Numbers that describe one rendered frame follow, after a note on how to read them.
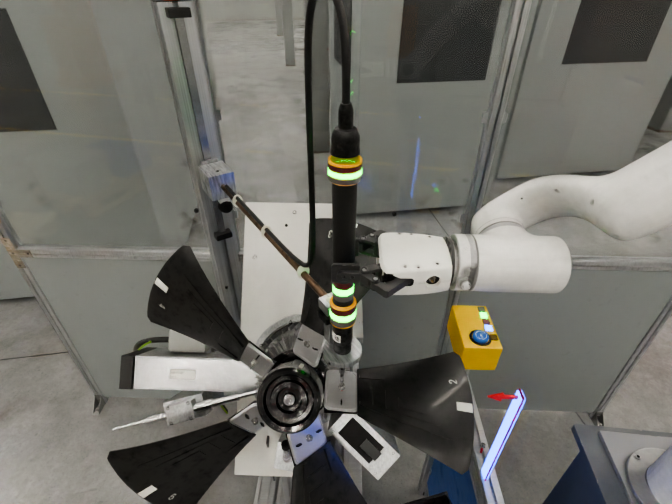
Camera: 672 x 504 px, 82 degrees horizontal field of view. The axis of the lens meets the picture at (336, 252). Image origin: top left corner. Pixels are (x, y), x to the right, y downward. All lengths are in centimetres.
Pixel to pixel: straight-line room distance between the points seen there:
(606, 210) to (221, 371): 78
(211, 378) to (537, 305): 128
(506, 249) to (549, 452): 180
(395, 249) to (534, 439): 185
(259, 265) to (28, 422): 186
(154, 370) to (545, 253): 82
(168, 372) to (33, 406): 177
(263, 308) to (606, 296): 135
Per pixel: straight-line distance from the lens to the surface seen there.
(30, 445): 256
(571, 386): 225
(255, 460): 112
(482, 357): 112
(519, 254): 59
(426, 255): 56
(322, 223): 82
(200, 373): 97
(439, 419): 83
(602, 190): 59
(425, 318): 168
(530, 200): 65
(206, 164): 115
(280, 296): 102
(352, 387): 82
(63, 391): 270
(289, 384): 75
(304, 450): 84
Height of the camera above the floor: 185
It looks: 36 degrees down
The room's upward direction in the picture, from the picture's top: straight up
